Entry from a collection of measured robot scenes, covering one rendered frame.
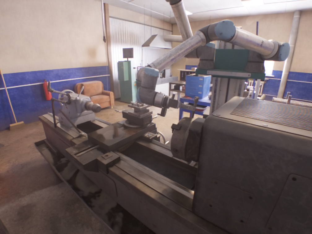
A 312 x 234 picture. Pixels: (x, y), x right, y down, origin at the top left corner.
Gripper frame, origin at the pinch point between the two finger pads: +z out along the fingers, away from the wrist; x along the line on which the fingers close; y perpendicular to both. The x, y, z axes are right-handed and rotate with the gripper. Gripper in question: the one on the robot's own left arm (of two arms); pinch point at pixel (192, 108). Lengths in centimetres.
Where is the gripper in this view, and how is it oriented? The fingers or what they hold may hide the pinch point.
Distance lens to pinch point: 92.0
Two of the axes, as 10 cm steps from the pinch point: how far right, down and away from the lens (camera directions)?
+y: 2.5, -9.6, -1.0
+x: 2.4, -0.4, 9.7
